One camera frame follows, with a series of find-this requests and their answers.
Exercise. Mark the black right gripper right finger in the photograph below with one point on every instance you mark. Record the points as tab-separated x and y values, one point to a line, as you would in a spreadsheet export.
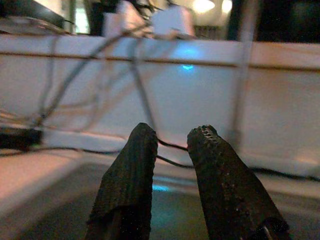
225	190

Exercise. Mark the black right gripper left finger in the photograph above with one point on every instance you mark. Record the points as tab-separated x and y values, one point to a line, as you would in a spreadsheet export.
130	180

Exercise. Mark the chrome sink faucet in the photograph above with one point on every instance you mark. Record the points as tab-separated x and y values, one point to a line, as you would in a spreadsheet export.
243	75

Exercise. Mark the black power adapter brick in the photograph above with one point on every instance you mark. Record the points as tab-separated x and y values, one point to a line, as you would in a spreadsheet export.
17	138

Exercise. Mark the white plug adapter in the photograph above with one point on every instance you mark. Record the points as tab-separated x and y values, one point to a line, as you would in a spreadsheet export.
172	20

